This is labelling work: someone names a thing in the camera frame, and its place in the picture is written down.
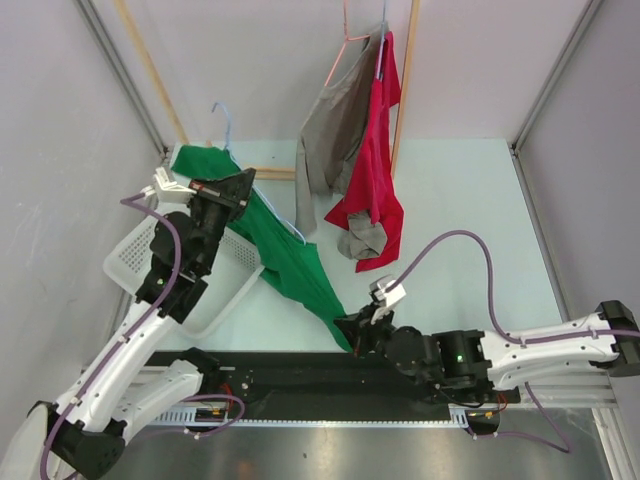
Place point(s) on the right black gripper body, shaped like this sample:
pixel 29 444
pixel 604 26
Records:
pixel 376 333

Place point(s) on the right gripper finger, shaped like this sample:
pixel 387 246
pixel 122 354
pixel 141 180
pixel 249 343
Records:
pixel 354 337
pixel 348 326

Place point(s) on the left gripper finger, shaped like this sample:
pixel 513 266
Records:
pixel 221 185
pixel 242 187

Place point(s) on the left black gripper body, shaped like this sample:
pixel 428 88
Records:
pixel 211 209

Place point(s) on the green t shirt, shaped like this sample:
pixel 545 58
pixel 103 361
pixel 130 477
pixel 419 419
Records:
pixel 291 266

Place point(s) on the red t shirt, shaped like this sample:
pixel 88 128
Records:
pixel 369 213

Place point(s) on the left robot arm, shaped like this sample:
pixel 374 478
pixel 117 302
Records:
pixel 88 426

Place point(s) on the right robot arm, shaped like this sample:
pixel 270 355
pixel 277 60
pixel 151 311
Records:
pixel 467 366

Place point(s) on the grey t shirt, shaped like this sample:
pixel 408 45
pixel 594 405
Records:
pixel 332 135

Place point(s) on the white plastic basket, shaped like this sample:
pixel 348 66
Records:
pixel 236 268

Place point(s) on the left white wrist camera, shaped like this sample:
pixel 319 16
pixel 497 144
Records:
pixel 167 189

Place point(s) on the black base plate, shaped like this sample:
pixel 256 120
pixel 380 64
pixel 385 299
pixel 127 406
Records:
pixel 308 380

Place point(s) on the white cable duct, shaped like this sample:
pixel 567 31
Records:
pixel 206 416

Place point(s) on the pink wire hanger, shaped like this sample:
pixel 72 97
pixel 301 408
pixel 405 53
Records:
pixel 348 39

